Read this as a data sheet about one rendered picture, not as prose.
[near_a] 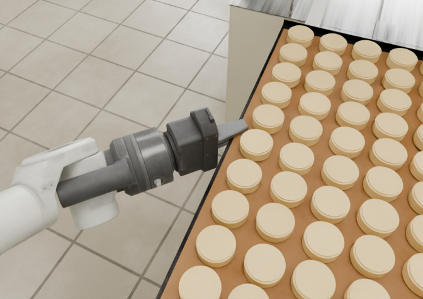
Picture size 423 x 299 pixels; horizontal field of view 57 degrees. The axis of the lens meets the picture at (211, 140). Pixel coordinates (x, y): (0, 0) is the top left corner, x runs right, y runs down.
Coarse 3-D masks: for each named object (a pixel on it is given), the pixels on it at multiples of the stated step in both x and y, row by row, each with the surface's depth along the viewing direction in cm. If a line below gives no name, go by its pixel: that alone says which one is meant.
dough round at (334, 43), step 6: (324, 36) 74; (330, 36) 74; (336, 36) 74; (324, 42) 73; (330, 42) 73; (336, 42) 73; (342, 42) 73; (324, 48) 73; (330, 48) 72; (336, 48) 72; (342, 48) 72; (342, 54) 73
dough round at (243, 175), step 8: (240, 160) 56; (248, 160) 56; (232, 168) 55; (240, 168) 55; (248, 168) 55; (256, 168) 55; (232, 176) 55; (240, 176) 55; (248, 176) 55; (256, 176) 55; (232, 184) 54; (240, 184) 54; (248, 184) 54; (256, 184) 54; (240, 192) 55; (248, 192) 55
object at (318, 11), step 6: (318, 0) 85; (324, 0) 85; (312, 6) 84; (318, 6) 84; (324, 6) 84; (312, 12) 83; (318, 12) 83; (324, 12) 83; (312, 18) 81; (318, 18) 81; (306, 24) 80; (312, 24) 80; (318, 24) 80
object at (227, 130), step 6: (240, 120) 62; (222, 126) 61; (228, 126) 61; (234, 126) 61; (240, 126) 61; (246, 126) 61; (222, 132) 61; (228, 132) 61; (234, 132) 61; (240, 132) 61; (222, 138) 60; (228, 138) 61
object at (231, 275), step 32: (384, 64) 72; (416, 64) 72; (256, 96) 67; (416, 96) 67; (288, 128) 62; (416, 128) 62; (224, 160) 59; (320, 160) 59; (352, 160) 59; (256, 192) 55; (352, 192) 55; (352, 224) 52; (192, 256) 49; (288, 256) 49; (224, 288) 47; (288, 288) 47
